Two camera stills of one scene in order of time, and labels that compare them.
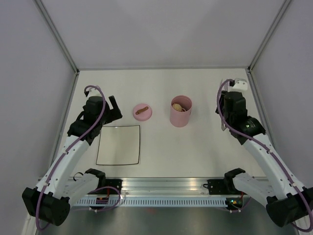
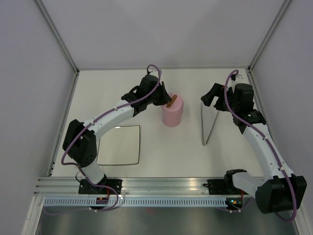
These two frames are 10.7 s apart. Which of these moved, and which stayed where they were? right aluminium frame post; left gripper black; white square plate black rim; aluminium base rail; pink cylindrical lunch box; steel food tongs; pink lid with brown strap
Moved: steel food tongs; left gripper black; pink cylindrical lunch box; pink lid with brown strap
Stayed: aluminium base rail; right aluminium frame post; white square plate black rim
